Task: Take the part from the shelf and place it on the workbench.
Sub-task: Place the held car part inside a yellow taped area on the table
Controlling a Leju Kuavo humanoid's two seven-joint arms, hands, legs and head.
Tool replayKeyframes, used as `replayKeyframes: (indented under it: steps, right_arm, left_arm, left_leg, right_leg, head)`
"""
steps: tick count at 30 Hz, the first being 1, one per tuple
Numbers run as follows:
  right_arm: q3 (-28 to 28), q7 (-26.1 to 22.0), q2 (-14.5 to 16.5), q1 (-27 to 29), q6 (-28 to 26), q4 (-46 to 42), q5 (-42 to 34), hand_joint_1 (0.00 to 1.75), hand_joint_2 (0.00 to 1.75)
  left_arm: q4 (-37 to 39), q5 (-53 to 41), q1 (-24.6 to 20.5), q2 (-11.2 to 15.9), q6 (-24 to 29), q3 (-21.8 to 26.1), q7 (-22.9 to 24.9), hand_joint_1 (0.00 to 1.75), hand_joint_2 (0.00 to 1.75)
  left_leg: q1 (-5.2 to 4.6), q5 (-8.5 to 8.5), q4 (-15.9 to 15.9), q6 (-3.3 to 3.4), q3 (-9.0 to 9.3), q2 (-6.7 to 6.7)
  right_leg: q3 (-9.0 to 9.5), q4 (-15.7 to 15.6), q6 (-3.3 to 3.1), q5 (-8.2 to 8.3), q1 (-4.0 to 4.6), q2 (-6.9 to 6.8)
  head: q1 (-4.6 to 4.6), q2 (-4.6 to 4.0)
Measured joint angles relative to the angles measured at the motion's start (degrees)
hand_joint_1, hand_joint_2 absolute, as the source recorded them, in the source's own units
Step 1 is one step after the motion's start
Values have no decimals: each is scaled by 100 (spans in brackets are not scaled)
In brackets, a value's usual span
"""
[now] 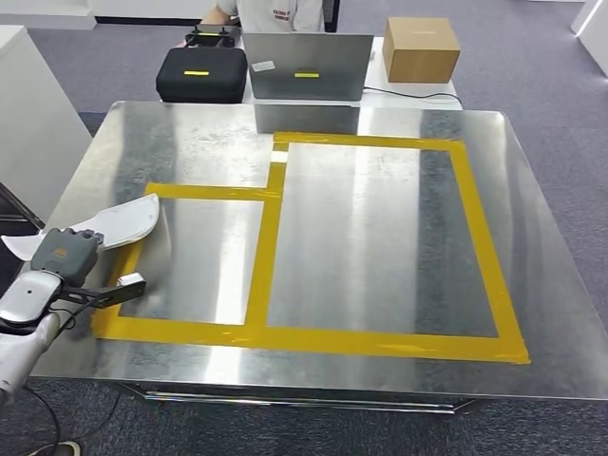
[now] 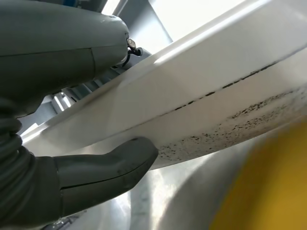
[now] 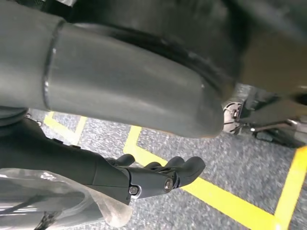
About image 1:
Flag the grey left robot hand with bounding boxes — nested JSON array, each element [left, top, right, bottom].
[[30, 227, 106, 289]]

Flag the white curved plastic car part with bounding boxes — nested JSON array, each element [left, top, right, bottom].
[[0, 193, 161, 262]]

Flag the stainless steel workbench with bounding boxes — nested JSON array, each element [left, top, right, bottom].
[[28, 100, 608, 417]]

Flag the steel-legged side table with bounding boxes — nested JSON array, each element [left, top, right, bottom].
[[0, 182, 46, 297]]

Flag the white cabinet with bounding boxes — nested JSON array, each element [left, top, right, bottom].
[[0, 25, 94, 224]]

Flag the white low platform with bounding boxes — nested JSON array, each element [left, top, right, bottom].
[[0, 0, 98, 31]]

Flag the black hard carry case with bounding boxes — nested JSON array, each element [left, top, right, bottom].
[[155, 47, 249, 105]]

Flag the yellow tape two-cell outline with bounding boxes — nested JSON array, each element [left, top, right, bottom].
[[91, 130, 531, 367]]

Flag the grey laptop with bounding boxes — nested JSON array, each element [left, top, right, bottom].
[[241, 32, 375, 102]]

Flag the brown cardboard box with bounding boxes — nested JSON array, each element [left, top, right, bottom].
[[382, 16, 462, 85]]

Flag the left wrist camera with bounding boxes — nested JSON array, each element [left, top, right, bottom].
[[62, 272, 147, 311]]

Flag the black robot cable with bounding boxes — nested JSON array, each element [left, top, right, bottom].
[[21, 384, 63, 456]]

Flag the black laptop cable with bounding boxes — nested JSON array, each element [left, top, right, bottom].
[[363, 85, 450, 105]]

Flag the white lit pedestal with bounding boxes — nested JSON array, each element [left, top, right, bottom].
[[570, 0, 608, 80]]

